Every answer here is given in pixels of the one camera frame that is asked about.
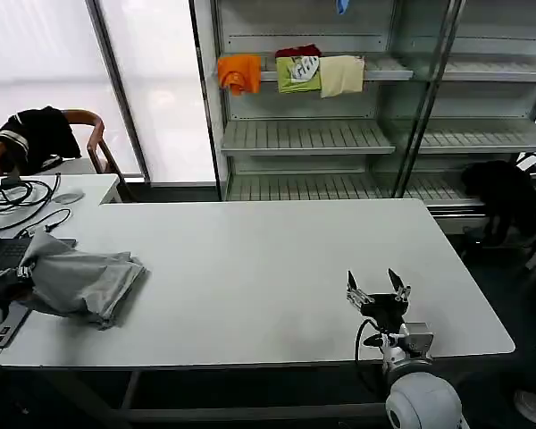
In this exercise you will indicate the grey window frame post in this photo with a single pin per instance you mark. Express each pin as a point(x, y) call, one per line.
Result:
point(116, 89)

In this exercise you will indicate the person's shoe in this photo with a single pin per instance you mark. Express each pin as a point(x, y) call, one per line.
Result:
point(533, 406)

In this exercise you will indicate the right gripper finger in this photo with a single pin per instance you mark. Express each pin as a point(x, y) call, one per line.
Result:
point(357, 296)
point(401, 290)

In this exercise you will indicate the brown wooden chair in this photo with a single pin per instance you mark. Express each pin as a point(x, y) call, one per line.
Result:
point(96, 134)

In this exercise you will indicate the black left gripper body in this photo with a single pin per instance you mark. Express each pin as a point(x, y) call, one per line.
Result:
point(2, 292)

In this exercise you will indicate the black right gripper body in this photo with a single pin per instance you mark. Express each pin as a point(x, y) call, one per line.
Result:
point(386, 310)

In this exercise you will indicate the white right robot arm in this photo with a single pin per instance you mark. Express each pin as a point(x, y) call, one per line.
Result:
point(422, 397)

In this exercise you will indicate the grey printed t-shirt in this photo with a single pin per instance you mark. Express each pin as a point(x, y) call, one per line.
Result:
point(85, 281)

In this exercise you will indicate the black jacket with white stripes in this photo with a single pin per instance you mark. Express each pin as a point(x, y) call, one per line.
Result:
point(38, 138)

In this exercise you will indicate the dark grey laptop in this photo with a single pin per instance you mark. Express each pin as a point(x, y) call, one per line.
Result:
point(4, 252)

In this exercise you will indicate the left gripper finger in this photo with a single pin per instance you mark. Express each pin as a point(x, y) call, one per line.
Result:
point(2, 275)
point(26, 271)

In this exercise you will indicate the grey round mouse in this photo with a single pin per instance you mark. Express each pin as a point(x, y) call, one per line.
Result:
point(68, 197)

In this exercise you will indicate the grey metal shelf rack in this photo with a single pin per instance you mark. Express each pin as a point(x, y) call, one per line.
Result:
point(304, 136)
point(473, 138)

